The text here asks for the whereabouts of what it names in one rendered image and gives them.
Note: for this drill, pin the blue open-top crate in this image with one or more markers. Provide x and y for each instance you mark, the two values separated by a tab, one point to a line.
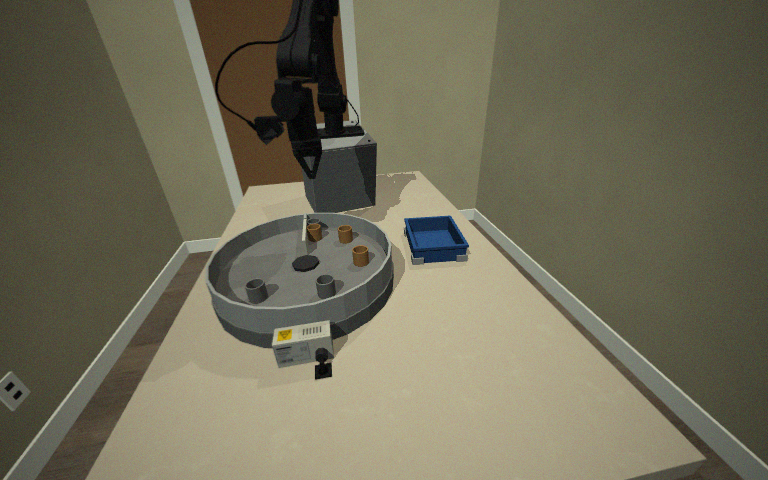
436	239

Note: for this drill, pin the bronze bushing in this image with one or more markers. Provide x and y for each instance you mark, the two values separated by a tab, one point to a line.
314	232
360	259
345	234

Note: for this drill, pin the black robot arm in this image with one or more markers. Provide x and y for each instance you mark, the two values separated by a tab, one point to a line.
295	57

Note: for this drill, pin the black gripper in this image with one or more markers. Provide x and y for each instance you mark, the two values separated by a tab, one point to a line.
313	149

